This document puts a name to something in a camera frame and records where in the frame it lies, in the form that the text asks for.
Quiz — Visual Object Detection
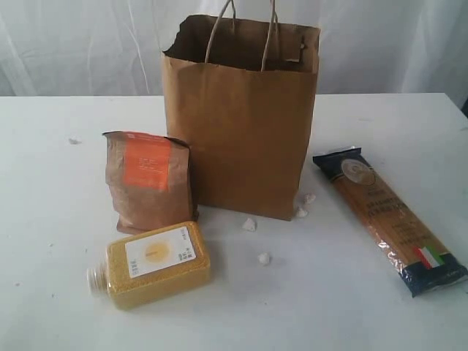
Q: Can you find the brown pouch with orange label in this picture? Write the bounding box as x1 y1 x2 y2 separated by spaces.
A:
103 131 197 234

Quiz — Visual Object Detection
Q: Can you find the yellow millet plastic bottle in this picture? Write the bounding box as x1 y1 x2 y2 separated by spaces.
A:
87 221 211 310

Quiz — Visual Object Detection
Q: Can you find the brown paper bag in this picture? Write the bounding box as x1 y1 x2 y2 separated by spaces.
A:
162 6 320 221

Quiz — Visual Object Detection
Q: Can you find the white putty lump centre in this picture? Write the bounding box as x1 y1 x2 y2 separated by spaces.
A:
242 218 257 232

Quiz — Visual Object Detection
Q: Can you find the white putty lump front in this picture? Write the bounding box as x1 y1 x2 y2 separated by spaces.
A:
295 206 309 219

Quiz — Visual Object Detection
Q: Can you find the white putty lump by carton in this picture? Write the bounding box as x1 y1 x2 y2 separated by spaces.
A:
257 252 271 266

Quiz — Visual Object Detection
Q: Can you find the small white paper scrap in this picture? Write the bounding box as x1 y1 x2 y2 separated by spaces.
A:
68 138 82 145

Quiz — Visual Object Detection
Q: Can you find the spaghetti packet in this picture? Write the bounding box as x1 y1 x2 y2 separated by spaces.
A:
312 148 467 297

